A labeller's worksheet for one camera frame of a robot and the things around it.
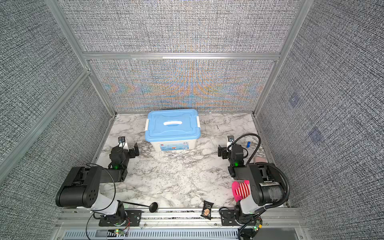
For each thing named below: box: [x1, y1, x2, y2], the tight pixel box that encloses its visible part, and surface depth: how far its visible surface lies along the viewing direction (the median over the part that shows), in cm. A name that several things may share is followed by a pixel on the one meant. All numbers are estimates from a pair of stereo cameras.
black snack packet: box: [200, 200, 214, 221], surface depth 76 cm
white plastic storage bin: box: [149, 140, 197, 152], surface depth 94 cm
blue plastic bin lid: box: [145, 109, 201, 142], surface depth 92 cm
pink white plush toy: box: [232, 180, 251, 203], surface depth 78 cm
